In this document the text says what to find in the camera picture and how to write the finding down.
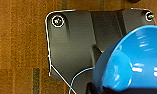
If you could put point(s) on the blue bowl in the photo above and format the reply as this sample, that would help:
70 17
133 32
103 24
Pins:
137 60

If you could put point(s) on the dark robot base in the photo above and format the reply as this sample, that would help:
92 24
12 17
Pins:
74 43

